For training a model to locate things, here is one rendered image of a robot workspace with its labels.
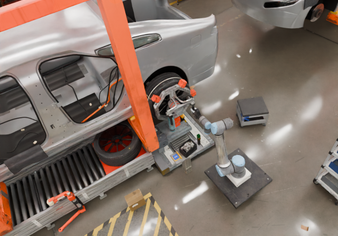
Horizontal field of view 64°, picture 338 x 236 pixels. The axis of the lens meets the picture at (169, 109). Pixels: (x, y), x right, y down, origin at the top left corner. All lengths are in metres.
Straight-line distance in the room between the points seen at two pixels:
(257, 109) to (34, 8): 3.23
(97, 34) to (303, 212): 3.23
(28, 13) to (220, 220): 3.01
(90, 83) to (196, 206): 2.32
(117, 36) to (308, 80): 3.88
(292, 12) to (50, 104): 3.95
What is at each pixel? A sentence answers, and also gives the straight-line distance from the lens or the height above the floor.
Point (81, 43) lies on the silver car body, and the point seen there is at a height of 1.94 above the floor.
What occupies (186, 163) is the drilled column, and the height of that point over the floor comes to 0.25.
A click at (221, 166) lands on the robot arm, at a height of 0.67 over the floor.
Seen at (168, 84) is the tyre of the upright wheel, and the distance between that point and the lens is 3.47.
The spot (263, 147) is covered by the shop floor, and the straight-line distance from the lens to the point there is 4.26.
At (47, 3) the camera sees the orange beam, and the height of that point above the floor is 2.70.
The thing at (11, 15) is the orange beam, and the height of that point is 2.70.
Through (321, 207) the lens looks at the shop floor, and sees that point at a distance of 4.00.
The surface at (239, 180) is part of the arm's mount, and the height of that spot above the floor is 0.39.
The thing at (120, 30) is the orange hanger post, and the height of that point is 2.31.
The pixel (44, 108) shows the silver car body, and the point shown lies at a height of 1.47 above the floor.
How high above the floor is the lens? 3.46
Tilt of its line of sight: 47 degrees down
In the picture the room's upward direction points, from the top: 10 degrees counter-clockwise
